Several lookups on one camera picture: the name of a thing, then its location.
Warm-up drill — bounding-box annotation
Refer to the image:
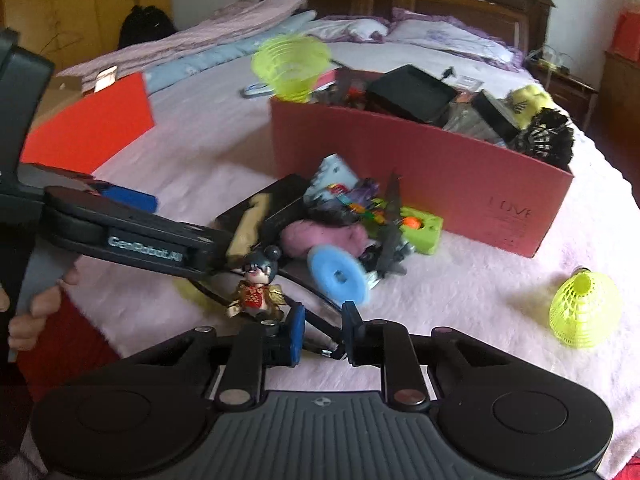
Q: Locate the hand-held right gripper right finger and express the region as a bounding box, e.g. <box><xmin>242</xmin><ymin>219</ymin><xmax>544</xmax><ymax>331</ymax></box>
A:
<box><xmin>341</xmin><ymin>302</ymin><xmax>506</xmax><ymax>409</ymax></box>

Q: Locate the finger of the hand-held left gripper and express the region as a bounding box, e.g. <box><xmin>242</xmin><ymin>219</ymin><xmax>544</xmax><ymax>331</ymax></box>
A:
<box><xmin>82</xmin><ymin>180</ymin><xmax>158</xmax><ymax>213</ymax></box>
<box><xmin>192</xmin><ymin>227</ymin><xmax>236</xmax><ymax>277</ymax></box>

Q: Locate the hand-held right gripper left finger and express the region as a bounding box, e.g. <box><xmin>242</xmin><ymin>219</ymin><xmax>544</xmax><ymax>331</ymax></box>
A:
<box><xmin>125</xmin><ymin>302</ymin><xmax>307</xmax><ymax>408</ymax></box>

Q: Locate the beige wooden number piece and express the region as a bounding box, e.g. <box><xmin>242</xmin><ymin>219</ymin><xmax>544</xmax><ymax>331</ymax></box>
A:
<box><xmin>225</xmin><ymin>192</ymin><xmax>273</xmax><ymax>266</ymax></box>

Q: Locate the black rectangular box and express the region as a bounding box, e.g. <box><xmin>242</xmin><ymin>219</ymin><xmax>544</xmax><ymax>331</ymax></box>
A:
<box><xmin>215</xmin><ymin>174</ymin><xmax>313</xmax><ymax>256</ymax></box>

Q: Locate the pink cardboard box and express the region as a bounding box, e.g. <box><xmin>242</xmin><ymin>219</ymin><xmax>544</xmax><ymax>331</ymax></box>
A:
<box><xmin>270</xmin><ymin>67</ymin><xmax>575</xmax><ymax>259</ymax></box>

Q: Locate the black plastic tray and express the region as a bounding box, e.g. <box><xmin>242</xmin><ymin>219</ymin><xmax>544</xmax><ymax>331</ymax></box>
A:
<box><xmin>365</xmin><ymin>64</ymin><xmax>456</xmax><ymax>125</ymax></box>

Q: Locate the black feather shuttlecock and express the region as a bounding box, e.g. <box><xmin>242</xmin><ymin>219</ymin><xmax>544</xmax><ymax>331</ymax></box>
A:
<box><xmin>510</xmin><ymin>110</ymin><xmax>576</xmax><ymax>171</ymax></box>

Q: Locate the person's left hand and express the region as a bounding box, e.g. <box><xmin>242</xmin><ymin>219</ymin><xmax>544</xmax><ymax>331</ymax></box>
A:
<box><xmin>7</xmin><ymin>265</ymin><xmax>81</xmax><ymax>354</ymax></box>

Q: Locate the small doll figurine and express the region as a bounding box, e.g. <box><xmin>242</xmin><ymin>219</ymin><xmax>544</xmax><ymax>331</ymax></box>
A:
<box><xmin>227</xmin><ymin>246</ymin><xmax>288</xmax><ymax>320</ymax></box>

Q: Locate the blue plastic disc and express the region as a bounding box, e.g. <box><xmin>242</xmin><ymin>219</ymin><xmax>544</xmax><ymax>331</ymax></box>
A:
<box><xmin>306</xmin><ymin>246</ymin><xmax>373</xmax><ymax>306</ymax></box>

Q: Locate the orange-red box lid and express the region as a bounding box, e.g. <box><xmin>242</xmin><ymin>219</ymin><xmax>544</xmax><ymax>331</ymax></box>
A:
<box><xmin>20</xmin><ymin>71</ymin><xmax>156</xmax><ymax>176</ymax></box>

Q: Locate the purple plush toy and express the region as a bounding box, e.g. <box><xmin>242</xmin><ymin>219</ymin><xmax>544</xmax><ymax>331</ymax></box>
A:
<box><xmin>280</xmin><ymin>220</ymin><xmax>371</xmax><ymax>261</ymax></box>

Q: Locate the black toy plane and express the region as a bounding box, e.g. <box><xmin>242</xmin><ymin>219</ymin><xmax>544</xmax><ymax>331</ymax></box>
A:
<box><xmin>360</xmin><ymin>172</ymin><xmax>416</xmax><ymax>281</ymax></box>

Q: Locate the red patterned cloth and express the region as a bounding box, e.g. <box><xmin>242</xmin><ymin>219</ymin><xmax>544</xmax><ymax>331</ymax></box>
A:
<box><xmin>15</xmin><ymin>290</ymin><xmax>121</xmax><ymax>401</ymax></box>

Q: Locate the smartphone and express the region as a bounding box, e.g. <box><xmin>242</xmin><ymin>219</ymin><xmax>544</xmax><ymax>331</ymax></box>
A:
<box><xmin>92</xmin><ymin>66</ymin><xmax>119</xmax><ymax>93</ymax></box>

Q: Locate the green toy block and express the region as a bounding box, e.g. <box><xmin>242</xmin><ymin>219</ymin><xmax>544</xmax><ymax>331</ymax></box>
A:
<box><xmin>390</xmin><ymin>205</ymin><xmax>444</xmax><ymax>256</ymax></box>

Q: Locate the brown cardboard box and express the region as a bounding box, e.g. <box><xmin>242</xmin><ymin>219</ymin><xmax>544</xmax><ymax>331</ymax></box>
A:
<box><xmin>30</xmin><ymin>75</ymin><xmax>87</xmax><ymax>126</ymax></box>

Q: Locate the small grey studded plate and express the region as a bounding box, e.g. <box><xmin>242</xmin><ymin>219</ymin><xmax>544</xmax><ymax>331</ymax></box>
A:
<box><xmin>305</xmin><ymin>155</ymin><xmax>361</xmax><ymax>201</ymax></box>

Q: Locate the light blue blanket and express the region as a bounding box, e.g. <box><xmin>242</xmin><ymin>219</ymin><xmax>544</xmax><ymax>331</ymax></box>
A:
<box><xmin>145</xmin><ymin>10</ymin><xmax>321</xmax><ymax>93</ymax></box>

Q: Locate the black backpack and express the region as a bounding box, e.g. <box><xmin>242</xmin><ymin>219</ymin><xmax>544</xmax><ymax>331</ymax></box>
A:
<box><xmin>118</xmin><ymin>5</ymin><xmax>178</xmax><ymax>51</ymax></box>

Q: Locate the pink quilt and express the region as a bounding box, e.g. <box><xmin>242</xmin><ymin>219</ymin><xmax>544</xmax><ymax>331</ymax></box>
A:
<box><xmin>65</xmin><ymin>0</ymin><xmax>308</xmax><ymax>81</ymax></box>

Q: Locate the yellow wooden wardrobe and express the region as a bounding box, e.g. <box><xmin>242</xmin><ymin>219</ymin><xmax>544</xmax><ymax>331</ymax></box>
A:
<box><xmin>0</xmin><ymin>0</ymin><xmax>173</xmax><ymax>76</ymax></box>

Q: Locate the yellow plastic shuttlecock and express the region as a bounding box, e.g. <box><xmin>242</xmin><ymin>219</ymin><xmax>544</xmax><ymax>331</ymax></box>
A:
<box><xmin>549</xmin><ymin>266</ymin><xmax>622</xmax><ymax>350</ymax></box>
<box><xmin>251</xmin><ymin>35</ymin><xmax>333</xmax><ymax>106</ymax></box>

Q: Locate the black case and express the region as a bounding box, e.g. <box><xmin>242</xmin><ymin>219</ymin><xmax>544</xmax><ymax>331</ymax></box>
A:
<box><xmin>470</xmin><ymin>90</ymin><xmax>526</xmax><ymax>143</ymax></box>

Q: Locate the purple frilled pillow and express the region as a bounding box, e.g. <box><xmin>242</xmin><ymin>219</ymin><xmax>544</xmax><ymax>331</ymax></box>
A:
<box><xmin>310</xmin><ymin>16</ymin><xmax>391</xmax><ymax>43</ymax></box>
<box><xmin>385</xmin><ymin>7</ymin><xmax>526</xmax><ymax>71</ymax></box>

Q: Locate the yellow plush toy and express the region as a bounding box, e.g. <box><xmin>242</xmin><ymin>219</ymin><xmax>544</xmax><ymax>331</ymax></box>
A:
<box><xmin>507</xmin><ymin>85</ymin><xmax>556</xmax><ymax>128</ymax></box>

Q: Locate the wooden nightstand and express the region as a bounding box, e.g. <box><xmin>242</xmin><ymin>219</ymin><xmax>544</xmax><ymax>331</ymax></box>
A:
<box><xmin>530</xmin><ymin>60</ymin><xmax>598</xmax><ymax>126</ymax></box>

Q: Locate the wooden cabinet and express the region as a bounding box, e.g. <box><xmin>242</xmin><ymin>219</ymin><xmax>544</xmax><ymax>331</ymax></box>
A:
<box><xmin>595</xmin><ymin>50</ymin><xmax>640</xmax><ymax>201</ymax></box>

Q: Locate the floral curtain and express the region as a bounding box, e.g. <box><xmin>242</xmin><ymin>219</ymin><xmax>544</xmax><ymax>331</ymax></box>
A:
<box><xmin>612</xmin><ymin>5</ymin><xmax>640</xmax><ymax>61</ymax></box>

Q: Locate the white charger with cables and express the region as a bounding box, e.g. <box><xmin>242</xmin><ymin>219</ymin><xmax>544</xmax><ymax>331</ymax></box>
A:
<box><xmin>530</xmin><ymin>45</ymin><xmax>571</xmax><ymax>71</ymax></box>

